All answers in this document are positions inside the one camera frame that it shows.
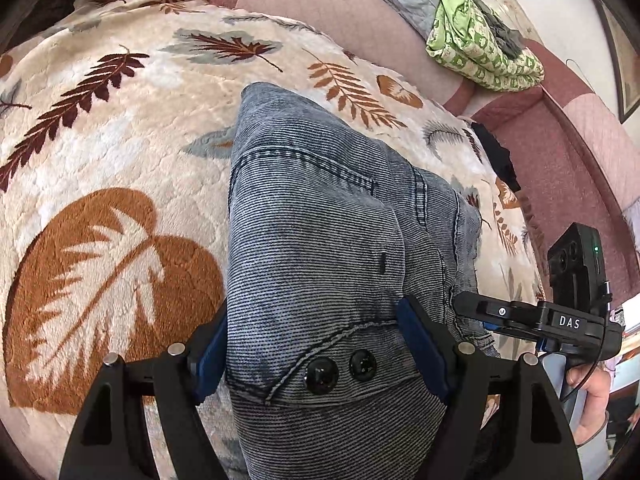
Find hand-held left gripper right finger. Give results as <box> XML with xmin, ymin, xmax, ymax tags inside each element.
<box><xmin>396</xmin><ymin>294</ymin><xmax>583</xmax><ymax>480</ymax></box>

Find dark grey cloth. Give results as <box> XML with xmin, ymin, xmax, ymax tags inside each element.
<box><xmin>470</xmin><ymin>0</ymin><xmax>526</xmax><ymax>58</ymax></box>

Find cream leaf-print blanket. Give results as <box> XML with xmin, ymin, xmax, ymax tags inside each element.
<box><xmin>0</xmin><ymin>0</ymin><xmax>548</xmax><ymax>480</ymax></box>

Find blue-grey denim pants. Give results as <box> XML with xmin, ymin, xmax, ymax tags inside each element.
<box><xmin>225</xmin><ymin>82</ymin><xmax>501</xmax><ymax>480</ymax></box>

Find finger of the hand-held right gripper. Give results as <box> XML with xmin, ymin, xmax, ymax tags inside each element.
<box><xmin>454</xmin><ymin>291</ymin><xmax>543</xmax><ymax>335</ymax></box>

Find black cloth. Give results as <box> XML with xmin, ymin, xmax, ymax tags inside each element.
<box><xmin>472</xmin><ymin>122</ymin><xmax>522</xmax><ymax>193</ymax></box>

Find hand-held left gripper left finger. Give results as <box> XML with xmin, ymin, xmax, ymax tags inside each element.
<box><xmin>59</xmin><ymin>302</ymin><xmax>231</xmax><ymax>480</ymax></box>

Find green patterned cloth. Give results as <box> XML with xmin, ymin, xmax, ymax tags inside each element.
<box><xmin>425</xmin><ymin>0</ymin><xmax>546</xmax><ymax>93</ymax></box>

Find framed wall picture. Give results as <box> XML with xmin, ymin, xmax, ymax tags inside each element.
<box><xmin>595</xmin><ymin>0</ymin><xmax>640</xmax><ymax>123</ymax></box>

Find person's right hand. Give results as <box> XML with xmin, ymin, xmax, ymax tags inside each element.
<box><xmin>567</xmin><ymin>362</ymin><xmax>613</xmax><ymax>448</ymax></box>

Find pink sofa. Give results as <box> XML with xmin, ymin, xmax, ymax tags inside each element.
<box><xmin>205</xmin><ymin>0</ymin><xmax>640</xmax><ymax>311</ymax></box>

